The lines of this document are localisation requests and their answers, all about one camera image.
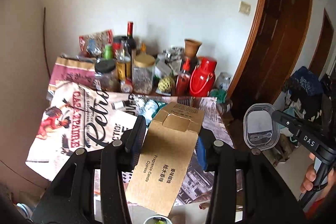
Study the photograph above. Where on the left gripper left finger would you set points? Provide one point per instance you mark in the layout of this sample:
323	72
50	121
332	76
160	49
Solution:
134	142

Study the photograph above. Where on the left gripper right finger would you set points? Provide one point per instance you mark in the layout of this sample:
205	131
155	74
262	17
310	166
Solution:
205	151

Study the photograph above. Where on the brown cardboard candle box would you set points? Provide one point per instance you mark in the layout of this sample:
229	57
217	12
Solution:
165	156

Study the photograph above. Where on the clear plastic container lid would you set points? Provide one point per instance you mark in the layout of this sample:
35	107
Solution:
260	131

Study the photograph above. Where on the teal white plastic bag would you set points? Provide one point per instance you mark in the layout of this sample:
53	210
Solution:
151	109

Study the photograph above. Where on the person's right hand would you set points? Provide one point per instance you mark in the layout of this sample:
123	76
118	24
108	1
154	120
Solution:
309	178

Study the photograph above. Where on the small red-white jar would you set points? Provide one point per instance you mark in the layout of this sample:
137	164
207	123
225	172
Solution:
126	86

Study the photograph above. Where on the red thermos jug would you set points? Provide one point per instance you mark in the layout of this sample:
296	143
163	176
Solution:
203	78

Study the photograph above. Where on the printed retro tablecloth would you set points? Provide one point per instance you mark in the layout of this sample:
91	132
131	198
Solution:
79	117

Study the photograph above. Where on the clear glass jar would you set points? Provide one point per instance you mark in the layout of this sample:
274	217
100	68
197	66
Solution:
223	81

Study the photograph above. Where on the red chili sauce bottle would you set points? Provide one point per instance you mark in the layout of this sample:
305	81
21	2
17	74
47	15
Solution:
183	78

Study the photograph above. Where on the custard apple fruit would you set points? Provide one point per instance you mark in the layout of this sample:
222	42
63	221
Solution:
166	85

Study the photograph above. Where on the black-lid clear plastic jar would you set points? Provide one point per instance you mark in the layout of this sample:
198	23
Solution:
106	77

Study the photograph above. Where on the gold-lid clear plastic jar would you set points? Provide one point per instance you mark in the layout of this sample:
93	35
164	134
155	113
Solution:
143	73

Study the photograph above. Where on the yellow-label sauce bottle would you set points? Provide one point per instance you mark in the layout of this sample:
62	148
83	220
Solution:
123	62

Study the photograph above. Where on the pink paper duck bag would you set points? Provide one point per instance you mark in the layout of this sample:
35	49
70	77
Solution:
76	71

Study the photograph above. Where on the crumpled silver foil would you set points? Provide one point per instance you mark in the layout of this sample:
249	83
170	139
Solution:
174	53

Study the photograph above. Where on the orange-cap squeeze bottle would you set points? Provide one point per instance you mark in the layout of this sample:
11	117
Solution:
143	48

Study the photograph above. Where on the green bottle cap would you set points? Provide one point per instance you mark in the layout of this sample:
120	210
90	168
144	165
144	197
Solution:
108	52

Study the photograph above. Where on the brown clay cup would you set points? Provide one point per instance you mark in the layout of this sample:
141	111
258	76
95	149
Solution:
191	47

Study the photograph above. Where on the red-capped wine bottle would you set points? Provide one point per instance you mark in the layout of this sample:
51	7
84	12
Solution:
131	45

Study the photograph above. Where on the red black can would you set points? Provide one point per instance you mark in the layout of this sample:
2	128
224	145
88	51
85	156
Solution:
117	43

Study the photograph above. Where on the peanut snack bag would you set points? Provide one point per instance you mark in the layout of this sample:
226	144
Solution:
93	45

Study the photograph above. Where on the wall light switch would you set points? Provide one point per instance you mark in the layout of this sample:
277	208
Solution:
244	8

